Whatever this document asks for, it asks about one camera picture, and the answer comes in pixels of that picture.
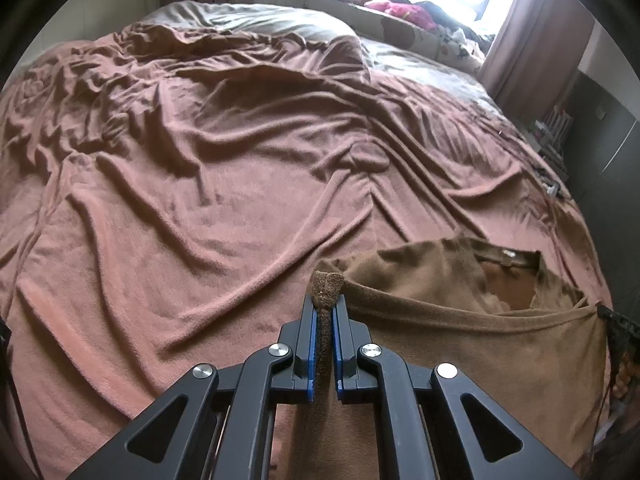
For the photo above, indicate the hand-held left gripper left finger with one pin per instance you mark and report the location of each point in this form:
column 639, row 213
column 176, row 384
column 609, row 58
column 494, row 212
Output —
column 311, row 350

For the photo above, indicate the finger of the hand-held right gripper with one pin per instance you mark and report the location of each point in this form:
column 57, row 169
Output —
column 620, row 322

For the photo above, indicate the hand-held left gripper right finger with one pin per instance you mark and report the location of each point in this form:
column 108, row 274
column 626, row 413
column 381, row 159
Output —
column 337, row 355

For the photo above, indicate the brown printed T-shirt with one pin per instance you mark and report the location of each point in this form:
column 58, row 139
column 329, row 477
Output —
column 475, row 350

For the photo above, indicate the white nightstand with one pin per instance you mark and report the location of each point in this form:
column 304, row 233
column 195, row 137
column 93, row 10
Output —
column 550, row 155

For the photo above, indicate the pink-brown blanket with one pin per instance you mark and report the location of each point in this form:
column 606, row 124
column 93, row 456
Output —
column 200, row 185

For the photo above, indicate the white desk organizer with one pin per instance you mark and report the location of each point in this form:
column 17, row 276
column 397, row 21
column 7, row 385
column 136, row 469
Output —
column 557, row 125

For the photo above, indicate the cream cushion with brown patches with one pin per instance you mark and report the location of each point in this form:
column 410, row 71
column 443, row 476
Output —
column 400, row 32

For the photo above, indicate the pink plush toy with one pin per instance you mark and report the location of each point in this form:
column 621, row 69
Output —
column 400, row 10

